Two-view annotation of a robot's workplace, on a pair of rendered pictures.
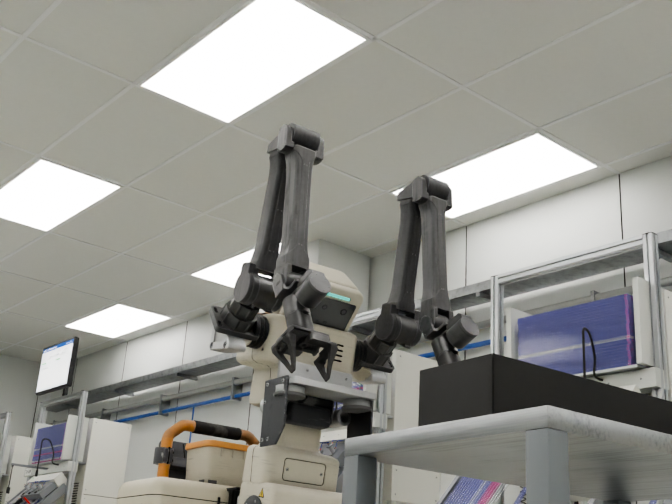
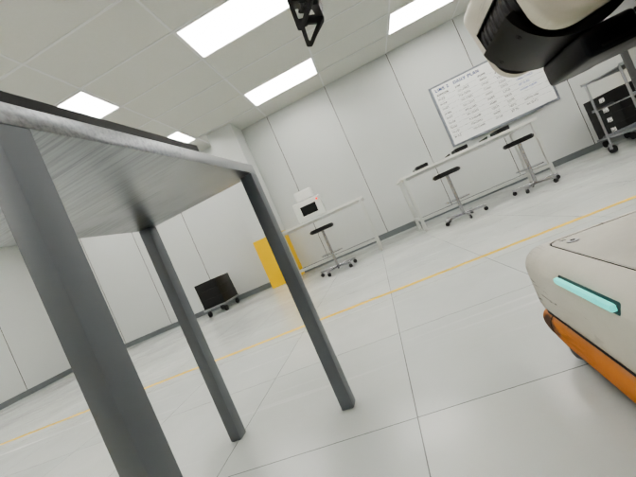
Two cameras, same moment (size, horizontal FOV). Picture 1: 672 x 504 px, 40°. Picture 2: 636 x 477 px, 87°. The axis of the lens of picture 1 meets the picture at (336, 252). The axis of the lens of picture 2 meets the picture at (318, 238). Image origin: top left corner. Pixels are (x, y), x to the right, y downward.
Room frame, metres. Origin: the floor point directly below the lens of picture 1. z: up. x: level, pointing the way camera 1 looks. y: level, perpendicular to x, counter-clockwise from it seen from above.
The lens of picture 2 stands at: (2.43, -0.64, 0.51)
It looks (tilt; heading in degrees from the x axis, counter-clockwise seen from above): 0 degrees down; 139
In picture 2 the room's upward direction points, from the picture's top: 24 degrees counter-clockwise
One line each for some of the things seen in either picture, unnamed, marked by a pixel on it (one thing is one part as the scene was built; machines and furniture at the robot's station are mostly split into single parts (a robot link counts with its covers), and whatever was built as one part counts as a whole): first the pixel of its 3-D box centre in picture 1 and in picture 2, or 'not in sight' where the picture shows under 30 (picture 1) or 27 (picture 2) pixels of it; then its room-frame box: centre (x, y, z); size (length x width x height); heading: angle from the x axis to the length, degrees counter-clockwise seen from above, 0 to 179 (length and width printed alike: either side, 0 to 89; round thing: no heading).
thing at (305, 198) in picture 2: not in sight; (308, 204); (-1.41, 2.75, 1.03); 0.44 x 0.37 x 0.46; 45
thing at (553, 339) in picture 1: (580, 343); not in sight; (3.42, -0.96, 1.52); 0.51 x 0.13 x 0.27; 39
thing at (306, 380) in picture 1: (316, 408); not in sight; (2.27, 0.02, 0.98); 0.28 x 0.16 x 0.22; 125
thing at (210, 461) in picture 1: (230, 468); not in sight; (2.61, 0.25, 0.87); 0.23 x 0.15 x 0.11; 125
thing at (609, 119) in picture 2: not in sight; (621, 114); (1.84, 6.12, 0.38); 0.64 x 0.44 x 0.75; 132
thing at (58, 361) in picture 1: (62, 369); not in sight; (7.10, 2.06, 2.10); 0.58 x 0.14 x 0.41; 39
